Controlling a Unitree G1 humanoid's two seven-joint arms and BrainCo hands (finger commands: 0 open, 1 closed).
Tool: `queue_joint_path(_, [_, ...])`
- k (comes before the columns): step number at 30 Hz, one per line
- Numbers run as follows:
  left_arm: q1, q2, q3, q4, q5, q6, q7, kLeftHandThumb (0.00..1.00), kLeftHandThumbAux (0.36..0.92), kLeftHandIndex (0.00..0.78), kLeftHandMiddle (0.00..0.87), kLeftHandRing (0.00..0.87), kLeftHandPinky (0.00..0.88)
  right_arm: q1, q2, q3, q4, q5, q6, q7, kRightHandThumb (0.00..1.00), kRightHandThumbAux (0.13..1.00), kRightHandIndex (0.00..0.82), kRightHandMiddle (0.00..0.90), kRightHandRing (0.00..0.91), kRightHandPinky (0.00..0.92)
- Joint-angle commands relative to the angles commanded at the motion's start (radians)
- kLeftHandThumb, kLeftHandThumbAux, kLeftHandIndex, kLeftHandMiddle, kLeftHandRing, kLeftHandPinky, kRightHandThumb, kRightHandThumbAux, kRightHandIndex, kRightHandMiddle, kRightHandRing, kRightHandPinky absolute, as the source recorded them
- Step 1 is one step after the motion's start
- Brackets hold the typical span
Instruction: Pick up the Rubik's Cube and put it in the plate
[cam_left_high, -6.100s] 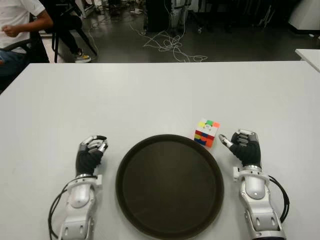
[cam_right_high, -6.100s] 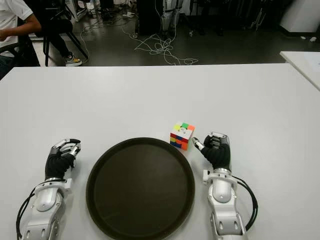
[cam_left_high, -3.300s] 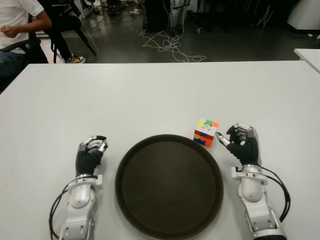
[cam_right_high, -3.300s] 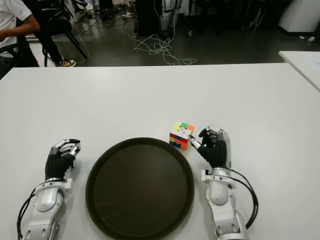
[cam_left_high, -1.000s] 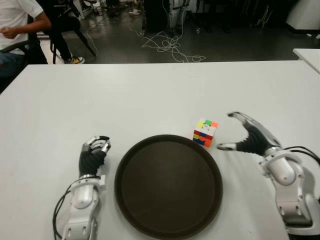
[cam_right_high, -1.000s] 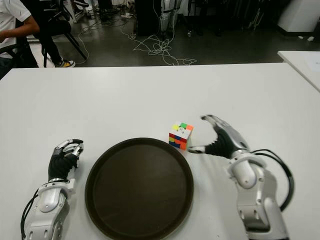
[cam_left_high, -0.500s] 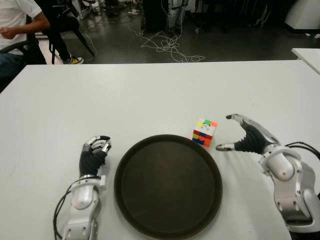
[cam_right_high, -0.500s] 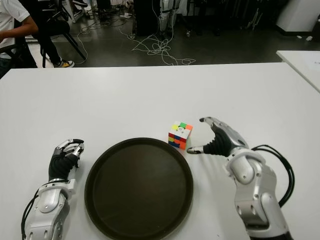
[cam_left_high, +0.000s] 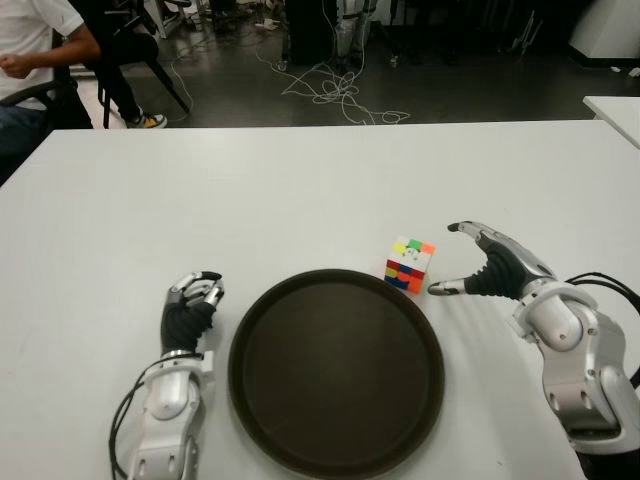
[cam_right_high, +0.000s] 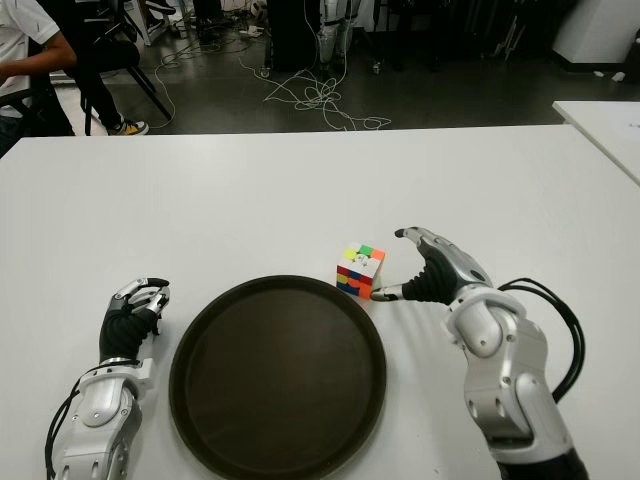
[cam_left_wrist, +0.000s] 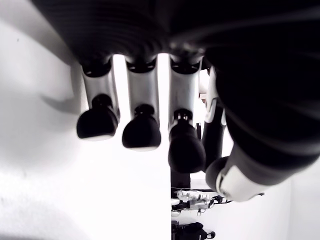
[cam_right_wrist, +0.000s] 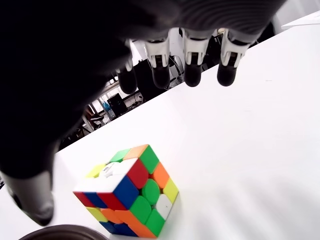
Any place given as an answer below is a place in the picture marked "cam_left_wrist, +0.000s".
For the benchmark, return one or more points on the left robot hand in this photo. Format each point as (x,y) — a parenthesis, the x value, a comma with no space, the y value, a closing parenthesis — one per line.
(225,25)

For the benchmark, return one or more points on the black floor cabinet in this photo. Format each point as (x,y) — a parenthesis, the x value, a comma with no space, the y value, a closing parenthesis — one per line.
(180,180)

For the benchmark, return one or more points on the white humanoid robot legs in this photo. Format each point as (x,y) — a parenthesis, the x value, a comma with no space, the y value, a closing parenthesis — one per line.
(187,196)

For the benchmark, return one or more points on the black equipment pile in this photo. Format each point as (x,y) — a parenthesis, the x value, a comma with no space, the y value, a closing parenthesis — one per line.
(187,230)

